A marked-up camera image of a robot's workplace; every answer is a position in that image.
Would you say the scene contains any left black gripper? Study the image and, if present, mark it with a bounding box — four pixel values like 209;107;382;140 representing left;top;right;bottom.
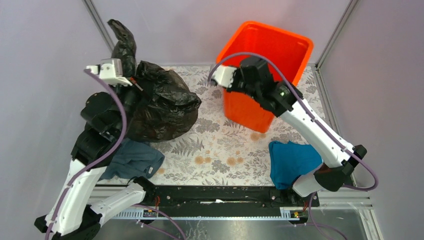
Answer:
110;72;156;136

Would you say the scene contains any black trash bag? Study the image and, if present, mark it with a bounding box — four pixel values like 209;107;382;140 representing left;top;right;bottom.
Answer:
107;19;202;142

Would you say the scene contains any orange plastic trash bin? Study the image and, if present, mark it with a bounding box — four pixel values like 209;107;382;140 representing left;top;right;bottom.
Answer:
216;21;314;133

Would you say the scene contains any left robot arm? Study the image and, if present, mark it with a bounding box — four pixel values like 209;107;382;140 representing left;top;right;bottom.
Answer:
34;86;155;240

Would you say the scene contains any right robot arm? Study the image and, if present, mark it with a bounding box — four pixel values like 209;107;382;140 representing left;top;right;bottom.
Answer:
211;53;367;206

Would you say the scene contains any grey-blue cloth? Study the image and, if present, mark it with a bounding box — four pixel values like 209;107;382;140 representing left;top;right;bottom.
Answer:
100;139;165;180

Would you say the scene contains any floral patterned mat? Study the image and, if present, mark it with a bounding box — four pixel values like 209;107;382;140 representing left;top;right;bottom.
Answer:
99;65;332;187

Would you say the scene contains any bright blue cloth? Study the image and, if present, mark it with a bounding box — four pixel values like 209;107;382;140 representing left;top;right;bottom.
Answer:
268;141;323;190

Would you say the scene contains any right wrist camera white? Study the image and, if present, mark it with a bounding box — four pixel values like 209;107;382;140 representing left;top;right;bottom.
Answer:
209;65;238;89

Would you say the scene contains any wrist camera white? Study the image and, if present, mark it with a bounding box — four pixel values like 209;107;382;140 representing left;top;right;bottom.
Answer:
85;58;133;87
209;65;238;89

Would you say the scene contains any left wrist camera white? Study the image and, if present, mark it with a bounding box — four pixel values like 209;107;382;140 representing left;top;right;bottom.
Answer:
85;58;133;87

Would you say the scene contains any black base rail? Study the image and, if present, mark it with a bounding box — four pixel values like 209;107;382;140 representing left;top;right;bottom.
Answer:
141;185;320;211

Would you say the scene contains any slotted metal cable duct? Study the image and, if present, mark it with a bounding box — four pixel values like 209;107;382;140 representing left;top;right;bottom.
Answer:
113;206;301;222

